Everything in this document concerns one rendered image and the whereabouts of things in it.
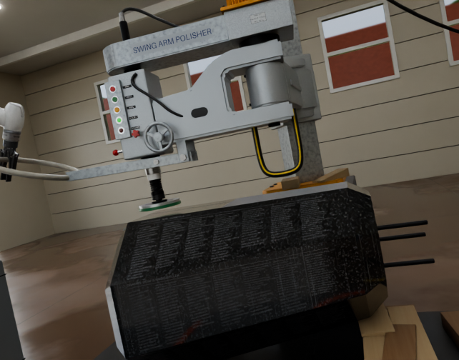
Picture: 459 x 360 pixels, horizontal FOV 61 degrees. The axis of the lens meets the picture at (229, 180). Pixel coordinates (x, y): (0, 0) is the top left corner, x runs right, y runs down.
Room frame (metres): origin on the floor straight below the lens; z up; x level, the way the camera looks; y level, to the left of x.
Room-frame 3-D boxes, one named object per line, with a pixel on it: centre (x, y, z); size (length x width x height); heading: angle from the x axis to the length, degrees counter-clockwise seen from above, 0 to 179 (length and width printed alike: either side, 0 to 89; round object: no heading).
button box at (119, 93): (1.94, 0.47, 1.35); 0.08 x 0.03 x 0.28; 80
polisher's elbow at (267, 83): (1.92, -0.27, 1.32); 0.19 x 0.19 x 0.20
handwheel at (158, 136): (1.90, 0.29, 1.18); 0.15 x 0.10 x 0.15; 80
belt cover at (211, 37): (1.98, 0.04, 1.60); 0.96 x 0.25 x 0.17; 80
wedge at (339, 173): (2.32, -0.59, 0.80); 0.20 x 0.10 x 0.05; 111
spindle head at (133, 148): (2.02, 0.30, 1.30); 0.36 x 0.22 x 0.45; 80
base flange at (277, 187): (2.53, -0.49, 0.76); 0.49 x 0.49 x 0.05; 71
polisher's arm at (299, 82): (2.35, -0.42, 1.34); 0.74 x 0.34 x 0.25; 160
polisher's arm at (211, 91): (1.96, 0.00, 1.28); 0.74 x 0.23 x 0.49; 80
